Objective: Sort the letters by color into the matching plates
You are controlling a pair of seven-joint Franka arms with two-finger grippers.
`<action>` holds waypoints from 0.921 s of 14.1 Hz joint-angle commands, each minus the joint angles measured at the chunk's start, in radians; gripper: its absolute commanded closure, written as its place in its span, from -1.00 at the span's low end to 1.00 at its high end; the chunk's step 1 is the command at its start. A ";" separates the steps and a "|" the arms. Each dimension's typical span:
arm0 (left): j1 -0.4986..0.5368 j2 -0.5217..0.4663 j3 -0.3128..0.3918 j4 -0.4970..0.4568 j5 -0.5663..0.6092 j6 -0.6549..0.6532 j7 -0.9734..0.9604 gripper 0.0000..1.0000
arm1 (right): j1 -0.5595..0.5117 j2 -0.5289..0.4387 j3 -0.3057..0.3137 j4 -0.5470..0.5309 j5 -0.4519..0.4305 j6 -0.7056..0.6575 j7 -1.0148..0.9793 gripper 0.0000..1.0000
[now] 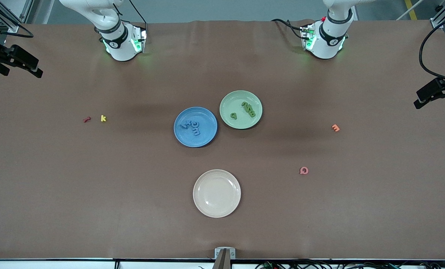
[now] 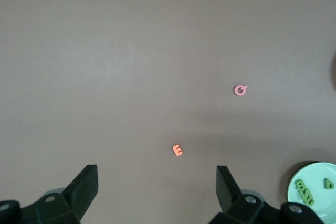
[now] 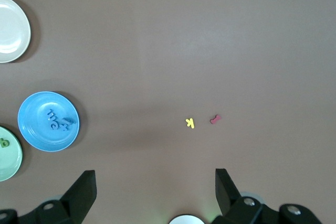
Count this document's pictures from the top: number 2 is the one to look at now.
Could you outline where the orange foam letter E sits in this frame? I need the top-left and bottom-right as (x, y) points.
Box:
(172, 144), (184, 157)

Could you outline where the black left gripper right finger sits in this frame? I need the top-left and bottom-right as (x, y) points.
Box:
(209, 165), (322, 224)

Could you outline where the pink foam letter Q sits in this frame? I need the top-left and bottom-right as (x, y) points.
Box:
(233, 84), (249, 97)

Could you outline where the brown table cover sheet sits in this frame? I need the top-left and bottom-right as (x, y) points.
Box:
(0, 0), (336, 224)

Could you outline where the green foam letter B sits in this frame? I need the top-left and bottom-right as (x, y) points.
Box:
(323, 177), (335, 190)
(293, 178), (307, 191)

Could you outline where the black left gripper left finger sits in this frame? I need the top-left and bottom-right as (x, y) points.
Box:
(0, 164), (99, 224)

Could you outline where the green plate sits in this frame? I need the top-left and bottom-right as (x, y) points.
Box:
(287, 162), (336, 224)

